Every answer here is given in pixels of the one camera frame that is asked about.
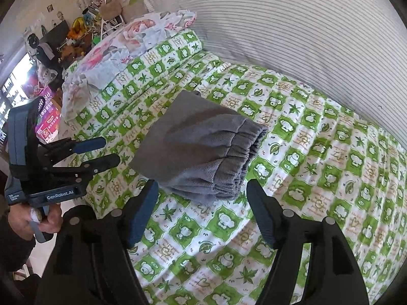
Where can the yellow orange toy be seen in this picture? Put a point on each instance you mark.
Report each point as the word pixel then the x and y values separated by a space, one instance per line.
pixel 79 27

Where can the person's left forearm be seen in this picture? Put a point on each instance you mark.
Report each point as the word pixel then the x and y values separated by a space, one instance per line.
pixel 12 247

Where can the white striped cloth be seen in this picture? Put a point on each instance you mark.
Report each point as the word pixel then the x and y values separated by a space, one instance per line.
pixel 286 22

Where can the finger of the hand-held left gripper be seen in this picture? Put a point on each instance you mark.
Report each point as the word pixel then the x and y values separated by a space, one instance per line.
pixel 92 144
pixel 106 161

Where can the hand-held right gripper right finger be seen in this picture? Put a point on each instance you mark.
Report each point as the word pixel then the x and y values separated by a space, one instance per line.
pixel 264 216

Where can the grey pants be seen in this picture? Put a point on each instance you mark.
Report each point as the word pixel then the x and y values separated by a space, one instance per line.
pixel 197 146

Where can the beige tote bag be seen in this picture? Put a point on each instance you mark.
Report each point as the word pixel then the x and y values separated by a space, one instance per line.
pixel 111 6

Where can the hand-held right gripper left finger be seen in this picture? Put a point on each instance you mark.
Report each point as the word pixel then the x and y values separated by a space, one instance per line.
pixel 143 216

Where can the floral quilt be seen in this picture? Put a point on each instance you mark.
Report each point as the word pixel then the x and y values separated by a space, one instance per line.
pixel 127 38

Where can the purple printed box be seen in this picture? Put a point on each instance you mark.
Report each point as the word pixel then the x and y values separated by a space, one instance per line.
pixel 47 114

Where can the black bag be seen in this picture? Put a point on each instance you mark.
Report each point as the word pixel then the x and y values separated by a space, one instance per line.
pixel 41 52

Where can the person's left hand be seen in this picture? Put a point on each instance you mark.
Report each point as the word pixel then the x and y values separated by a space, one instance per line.
pixel 19 222

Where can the green checked printed bed sheet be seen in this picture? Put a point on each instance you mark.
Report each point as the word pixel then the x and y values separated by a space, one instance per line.
pixel 318 165

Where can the dark cabinet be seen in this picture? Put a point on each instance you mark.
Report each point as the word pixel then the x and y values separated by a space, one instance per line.
pixel 55 31

